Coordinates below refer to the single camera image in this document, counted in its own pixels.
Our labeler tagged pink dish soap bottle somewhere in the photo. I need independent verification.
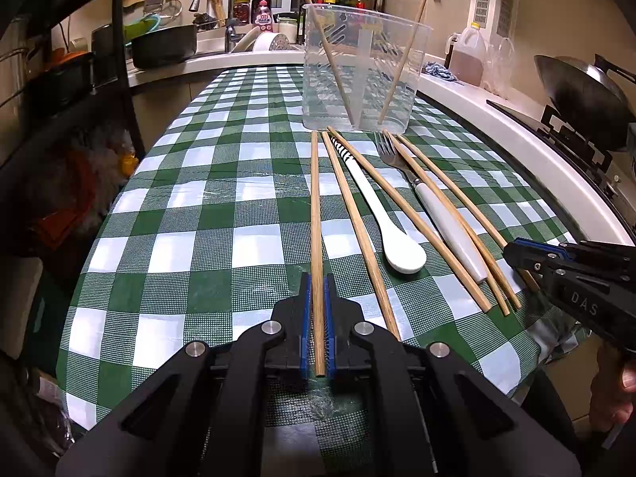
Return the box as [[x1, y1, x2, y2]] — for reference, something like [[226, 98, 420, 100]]
[[253, 0, 275, 33]]

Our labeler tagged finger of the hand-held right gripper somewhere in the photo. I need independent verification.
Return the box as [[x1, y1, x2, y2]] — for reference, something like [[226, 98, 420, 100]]
[[503, 244, 562, 285], [512, 238, 577, 262]]

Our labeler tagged cooking oil jug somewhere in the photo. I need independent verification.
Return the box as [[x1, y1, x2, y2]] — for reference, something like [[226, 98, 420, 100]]
[[446, 22, 488, 87]]

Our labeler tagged white plate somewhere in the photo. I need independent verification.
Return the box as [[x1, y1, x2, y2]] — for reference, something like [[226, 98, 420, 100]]
[[233, 30, 292, 54]]

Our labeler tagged black wok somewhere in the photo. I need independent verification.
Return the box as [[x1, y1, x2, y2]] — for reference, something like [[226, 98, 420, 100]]
[[534, 54, 636, 153]]

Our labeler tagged green checked tablecloth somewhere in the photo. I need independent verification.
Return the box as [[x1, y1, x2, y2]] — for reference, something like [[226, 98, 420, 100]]
[[56, 66, 580, 477]]

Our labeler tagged blue cloth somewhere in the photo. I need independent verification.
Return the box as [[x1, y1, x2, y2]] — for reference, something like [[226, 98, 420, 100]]
[[422, 61, 461, 83]]

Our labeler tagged black gas stove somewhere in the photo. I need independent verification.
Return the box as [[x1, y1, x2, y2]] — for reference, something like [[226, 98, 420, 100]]
[[487, 99, 636, 219]]

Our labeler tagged black storage shelf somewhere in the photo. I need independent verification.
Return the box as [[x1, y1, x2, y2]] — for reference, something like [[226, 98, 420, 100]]
[[0, 0, 146, 172]]

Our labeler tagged green bowl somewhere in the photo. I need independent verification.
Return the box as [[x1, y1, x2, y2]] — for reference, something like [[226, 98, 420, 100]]
[[123, 14, 161, 41]]

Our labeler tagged white spoon with striped handle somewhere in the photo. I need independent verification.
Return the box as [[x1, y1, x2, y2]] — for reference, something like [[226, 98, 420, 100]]
[[332, 140, 428, 275]]

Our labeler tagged person's right hand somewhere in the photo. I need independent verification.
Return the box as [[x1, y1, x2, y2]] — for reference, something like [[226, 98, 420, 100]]
[[589, 343, 636, 433]]

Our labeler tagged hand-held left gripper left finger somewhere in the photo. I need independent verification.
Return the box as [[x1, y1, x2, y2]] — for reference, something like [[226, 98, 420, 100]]
[[54, 273, 315, 477]]

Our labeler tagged clear plastic bottle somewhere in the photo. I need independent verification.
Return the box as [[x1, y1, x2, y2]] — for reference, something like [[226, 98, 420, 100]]
[[484, 37, 518, 99]]

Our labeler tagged clear plastic container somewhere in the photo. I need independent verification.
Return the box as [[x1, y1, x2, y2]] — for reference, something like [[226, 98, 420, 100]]
[[302, 3, 431, 134]]

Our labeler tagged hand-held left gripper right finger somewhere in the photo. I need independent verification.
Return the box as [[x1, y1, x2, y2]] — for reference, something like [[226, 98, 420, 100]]
[[323, 274, 582, 477]]

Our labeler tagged black cooking pot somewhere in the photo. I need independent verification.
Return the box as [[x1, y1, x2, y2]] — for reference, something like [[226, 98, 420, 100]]
[[130, 25, 198, 70]]

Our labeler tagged fork with white handle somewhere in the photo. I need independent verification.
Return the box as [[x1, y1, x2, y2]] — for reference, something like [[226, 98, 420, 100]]
[[374, 130, 491, 283]]

